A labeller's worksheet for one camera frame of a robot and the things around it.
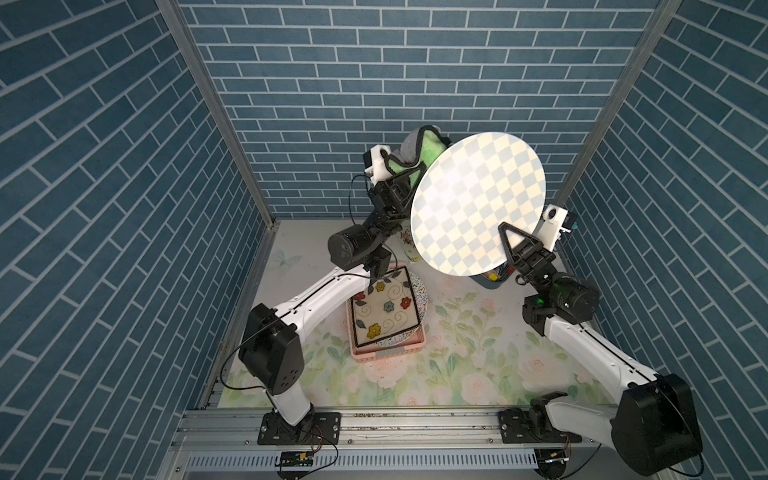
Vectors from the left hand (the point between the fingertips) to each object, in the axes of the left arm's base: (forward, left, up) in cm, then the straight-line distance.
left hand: (440, 186), depth 43 cm
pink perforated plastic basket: (-3, +2, -54) cm, 54 cm away
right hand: (0, -13, -11) cm, 17 cm away
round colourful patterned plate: (+9, -2, -50) cm, 51 cm away
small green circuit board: (-28, +30, -63) cm, 75 cm away
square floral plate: (+9, +8, -54) cm, 56 cm away
